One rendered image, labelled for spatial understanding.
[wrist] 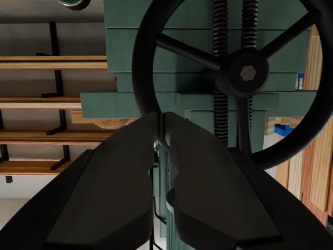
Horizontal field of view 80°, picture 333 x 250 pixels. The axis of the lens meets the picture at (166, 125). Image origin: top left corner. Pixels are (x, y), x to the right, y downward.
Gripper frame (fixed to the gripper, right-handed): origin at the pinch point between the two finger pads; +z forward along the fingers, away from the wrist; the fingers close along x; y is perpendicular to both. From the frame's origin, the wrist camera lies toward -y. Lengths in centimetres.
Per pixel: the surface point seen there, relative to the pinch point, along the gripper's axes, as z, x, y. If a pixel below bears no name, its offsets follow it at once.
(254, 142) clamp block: 19.0, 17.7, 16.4
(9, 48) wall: 300, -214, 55
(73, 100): 221, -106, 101
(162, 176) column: 51, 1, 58
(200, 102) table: 21.6, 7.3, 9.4
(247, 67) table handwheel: 13.5, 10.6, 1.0
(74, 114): 43, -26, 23
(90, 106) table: 29.9, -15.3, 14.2
